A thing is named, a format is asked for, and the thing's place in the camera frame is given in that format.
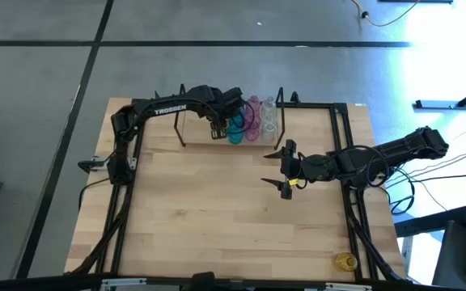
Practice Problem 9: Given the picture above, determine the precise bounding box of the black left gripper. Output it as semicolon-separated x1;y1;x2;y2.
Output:
208;86;245;141

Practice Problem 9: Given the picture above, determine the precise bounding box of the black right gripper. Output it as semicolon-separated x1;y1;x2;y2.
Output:
260;139;313;200

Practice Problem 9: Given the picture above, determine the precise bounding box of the teal bulbous flared glass vase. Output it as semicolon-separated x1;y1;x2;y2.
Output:
229;108;245;127

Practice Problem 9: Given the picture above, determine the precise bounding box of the pink ribbed narrow-necked glass vase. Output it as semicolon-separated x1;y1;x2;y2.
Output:
245;95;262;114

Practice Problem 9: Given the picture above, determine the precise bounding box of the pink wide-mouthed cylinder glass vase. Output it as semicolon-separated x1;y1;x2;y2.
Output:
244;112;261;129

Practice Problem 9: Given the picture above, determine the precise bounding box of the teal tapered glass vase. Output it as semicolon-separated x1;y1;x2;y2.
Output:
227;124;245;146

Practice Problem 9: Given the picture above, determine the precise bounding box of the clear round-shouldered glass vase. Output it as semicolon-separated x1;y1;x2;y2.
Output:
261;123;278;142

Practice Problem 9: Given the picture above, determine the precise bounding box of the clear tall-necked glass vase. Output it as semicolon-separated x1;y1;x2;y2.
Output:
261;95;277;115

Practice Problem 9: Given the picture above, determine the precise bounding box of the yellow round ribbed glass vase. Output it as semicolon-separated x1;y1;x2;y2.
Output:
335;252;358;272

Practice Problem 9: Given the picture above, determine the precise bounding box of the black desk beam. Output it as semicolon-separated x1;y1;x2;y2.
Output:
394;205;466;239

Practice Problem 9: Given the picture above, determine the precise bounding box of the black floor stand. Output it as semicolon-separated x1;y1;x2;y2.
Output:
413;78;466;111

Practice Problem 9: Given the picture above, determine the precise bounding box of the grey cabinet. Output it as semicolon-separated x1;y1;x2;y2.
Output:
433;220;466;291

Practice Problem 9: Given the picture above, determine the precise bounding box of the black crossbar with silver brackets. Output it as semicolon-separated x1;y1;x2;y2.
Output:
0;271;466;291

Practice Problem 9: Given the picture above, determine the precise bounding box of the wooden shelf with black frame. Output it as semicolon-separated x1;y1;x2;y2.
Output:
174;83;289;151

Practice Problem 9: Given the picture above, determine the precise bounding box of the black metal table frame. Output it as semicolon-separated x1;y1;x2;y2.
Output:
65;96;410;284

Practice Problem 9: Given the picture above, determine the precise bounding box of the beige floor cable with plug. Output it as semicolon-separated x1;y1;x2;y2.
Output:
351;0;422;28

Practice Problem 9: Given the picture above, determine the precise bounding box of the black power cable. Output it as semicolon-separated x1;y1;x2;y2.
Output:
389;165;466;216

